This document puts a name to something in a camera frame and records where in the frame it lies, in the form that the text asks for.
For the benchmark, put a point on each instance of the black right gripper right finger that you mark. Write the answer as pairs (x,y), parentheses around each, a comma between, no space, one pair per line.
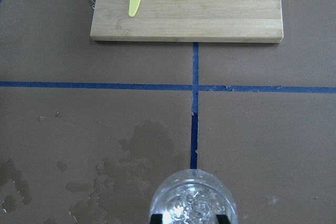
(222,219)

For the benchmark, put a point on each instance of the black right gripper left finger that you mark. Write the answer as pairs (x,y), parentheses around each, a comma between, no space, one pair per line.
(156,219)

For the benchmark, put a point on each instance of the clear wine glass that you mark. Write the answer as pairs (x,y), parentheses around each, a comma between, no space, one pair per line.
(193,179)

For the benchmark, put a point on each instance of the bamboo cutting board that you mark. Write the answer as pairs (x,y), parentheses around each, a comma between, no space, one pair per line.
(247,21)

